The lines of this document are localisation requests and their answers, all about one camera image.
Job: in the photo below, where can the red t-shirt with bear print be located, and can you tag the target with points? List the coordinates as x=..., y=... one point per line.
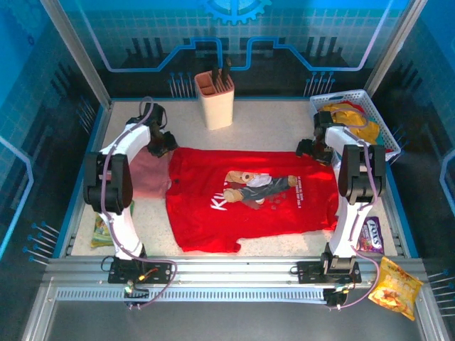
x=213, y=220

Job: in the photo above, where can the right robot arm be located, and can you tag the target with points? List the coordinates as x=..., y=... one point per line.
x=346, y=227

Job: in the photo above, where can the pink t-shirt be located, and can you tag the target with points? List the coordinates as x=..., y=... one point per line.
x=149, y=177

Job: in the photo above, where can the yellow t-shirt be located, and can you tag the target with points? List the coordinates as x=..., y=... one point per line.
x=350, y=119

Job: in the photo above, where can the white plastic basket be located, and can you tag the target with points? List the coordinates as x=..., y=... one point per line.
x=332, y=96

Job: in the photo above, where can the red garment in basket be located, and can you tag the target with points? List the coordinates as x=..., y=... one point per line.
x=354, y=105

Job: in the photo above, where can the cream knife block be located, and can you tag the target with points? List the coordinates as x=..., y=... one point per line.
x=217, y=110

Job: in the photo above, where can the purple candy bag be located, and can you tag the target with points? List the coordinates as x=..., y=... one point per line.
x=371, y=236

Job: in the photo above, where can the green candy bag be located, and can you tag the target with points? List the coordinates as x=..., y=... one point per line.
x=101, y=231

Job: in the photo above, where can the yellow chips bag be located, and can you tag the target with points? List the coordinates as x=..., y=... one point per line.
x=394, y=289

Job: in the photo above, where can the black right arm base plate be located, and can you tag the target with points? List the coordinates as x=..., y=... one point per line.
x=313, y=271

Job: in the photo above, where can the aluminium frame post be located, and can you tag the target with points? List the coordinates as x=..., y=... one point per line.
x=394, y=46
x=76, y=53

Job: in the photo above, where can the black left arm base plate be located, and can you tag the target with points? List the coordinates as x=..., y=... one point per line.
x=121, y=271

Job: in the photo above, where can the aluminium front rail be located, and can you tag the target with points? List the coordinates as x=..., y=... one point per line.
x=231, y=270

